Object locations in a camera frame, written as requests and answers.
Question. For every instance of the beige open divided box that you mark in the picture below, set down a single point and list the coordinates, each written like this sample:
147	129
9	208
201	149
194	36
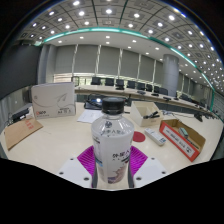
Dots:
141	110

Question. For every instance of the black conference desk console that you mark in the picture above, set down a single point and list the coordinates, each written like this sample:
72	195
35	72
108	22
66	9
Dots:
91	102

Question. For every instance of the large white cardboard box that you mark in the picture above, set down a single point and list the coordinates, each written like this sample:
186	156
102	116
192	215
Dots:
53	100

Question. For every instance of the clear black-capped water bottle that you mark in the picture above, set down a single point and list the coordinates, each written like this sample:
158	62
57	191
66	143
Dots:
112	146

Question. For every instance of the open red-sided cardboard box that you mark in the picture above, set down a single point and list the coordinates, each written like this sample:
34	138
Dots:
180	145

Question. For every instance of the white remote control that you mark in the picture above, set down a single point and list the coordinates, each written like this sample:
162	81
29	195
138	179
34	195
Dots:
155	137

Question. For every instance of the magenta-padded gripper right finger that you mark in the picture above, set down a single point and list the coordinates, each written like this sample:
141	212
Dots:
150	170

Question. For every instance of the long curved conference desk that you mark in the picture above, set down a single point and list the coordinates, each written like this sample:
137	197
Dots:
146	95

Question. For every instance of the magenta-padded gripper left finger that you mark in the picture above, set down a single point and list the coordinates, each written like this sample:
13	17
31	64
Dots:
75	170

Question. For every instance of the white paper sheet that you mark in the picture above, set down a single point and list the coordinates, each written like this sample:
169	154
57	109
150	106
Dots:
88	116

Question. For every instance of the group of ceiling lights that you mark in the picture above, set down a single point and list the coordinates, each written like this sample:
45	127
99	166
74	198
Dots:
81	13

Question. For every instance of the row of black office chairs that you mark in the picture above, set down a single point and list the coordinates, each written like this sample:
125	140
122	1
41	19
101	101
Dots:
120	82

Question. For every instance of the grey-green whiteboard eraser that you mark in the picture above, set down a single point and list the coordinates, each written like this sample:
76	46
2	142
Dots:
183	132

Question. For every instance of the flat brown cardboard envelope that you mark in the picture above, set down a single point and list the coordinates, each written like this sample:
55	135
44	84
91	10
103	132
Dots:
21	131

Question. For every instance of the black flat desk device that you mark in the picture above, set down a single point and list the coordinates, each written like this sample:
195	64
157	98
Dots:
20	115

